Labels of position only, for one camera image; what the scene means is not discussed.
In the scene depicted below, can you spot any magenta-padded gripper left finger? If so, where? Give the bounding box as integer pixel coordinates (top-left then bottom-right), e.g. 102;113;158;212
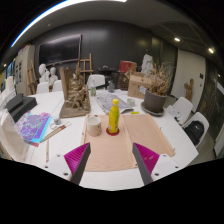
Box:
43;142;92;186

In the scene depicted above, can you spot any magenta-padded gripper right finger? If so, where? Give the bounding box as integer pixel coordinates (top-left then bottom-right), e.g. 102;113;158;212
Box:
132;142;184;186

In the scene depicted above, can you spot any yellow drink bottle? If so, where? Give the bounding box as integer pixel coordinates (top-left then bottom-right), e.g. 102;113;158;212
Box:
107;98;121;134

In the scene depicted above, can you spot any light wooden drawing board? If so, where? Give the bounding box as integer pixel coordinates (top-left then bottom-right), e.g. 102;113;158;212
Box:
80;113;176;173

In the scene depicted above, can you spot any wooden paint brush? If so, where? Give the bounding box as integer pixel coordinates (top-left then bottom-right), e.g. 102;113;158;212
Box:
40;121;72;144

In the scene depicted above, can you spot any beige cup with brown dots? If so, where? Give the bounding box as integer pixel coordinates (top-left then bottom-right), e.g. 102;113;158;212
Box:
86;115;103;137

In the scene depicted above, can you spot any flat round red coaster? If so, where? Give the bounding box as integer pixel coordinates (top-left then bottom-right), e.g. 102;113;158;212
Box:
105;126;121;137

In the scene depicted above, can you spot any grey round plant saucer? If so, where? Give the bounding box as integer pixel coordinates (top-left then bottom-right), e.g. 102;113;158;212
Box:
140;101;166;117

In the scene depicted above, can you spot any black backpack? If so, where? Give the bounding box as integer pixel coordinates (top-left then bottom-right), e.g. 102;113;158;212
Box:
184;119;205;146

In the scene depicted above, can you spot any colourful painted pad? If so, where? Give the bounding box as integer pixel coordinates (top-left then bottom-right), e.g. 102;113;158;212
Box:
14;110;53;148

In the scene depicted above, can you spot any small white round jar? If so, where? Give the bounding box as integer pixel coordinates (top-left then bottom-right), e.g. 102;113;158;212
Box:
126;97;136;108

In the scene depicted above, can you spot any grey pot with dried plant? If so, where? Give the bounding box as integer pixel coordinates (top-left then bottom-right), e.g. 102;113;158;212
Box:
143;62;174;114

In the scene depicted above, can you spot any white plastic chair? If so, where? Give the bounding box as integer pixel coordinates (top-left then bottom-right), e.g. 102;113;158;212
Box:
182;111;210;148
35;81;51;95
171;96;194;126
51;79;64;93
87;73;107;90

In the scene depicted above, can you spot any brown twig sculpture on base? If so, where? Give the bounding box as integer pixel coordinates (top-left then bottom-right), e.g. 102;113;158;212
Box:
58;66;92;119

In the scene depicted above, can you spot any newspaper stack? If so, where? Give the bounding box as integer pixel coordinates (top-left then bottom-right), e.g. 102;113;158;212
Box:
95;90;135;115

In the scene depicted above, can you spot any clear bottle with green label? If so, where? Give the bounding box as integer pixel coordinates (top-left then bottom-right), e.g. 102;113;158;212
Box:
89;78;98;98

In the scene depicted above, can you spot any black case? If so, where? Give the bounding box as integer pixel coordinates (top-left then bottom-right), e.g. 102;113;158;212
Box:
5;93;24;113
9;96;38;124

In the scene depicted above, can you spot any brown cardboard box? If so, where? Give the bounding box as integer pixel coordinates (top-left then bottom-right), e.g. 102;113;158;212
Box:
127;71;153;100

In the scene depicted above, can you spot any clear glass jar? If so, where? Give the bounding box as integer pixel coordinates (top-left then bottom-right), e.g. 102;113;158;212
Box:
107;80;116;94

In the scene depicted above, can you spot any wooden figure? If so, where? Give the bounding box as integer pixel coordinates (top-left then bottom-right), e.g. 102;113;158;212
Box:
184;78;195;103

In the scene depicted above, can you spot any dark brown box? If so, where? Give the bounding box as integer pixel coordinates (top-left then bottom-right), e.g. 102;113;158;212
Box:
111;70;129;91

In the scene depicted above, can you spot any white plaster bust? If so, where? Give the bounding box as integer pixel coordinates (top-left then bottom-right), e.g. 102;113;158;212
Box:
38;63;50;84
49;66;59;86

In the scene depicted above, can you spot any wooden easel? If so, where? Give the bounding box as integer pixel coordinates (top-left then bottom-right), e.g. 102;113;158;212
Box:
77;53;95;84
26;59;38;96

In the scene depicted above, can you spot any red box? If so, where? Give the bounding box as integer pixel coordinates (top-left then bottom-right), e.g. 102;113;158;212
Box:
118;60;138;74

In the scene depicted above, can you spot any white plaster figure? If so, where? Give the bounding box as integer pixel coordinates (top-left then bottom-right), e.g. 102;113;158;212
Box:
140;53;155;76

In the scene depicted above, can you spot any white display panel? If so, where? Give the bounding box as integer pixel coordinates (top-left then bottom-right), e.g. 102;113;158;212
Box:
13;44;36;98

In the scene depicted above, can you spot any long ceiling light strip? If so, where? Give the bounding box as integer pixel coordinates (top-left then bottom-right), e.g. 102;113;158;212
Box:
9;0;128;49

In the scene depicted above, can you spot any black wall screen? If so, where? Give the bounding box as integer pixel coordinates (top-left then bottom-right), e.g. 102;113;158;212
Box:
38;34;83;67

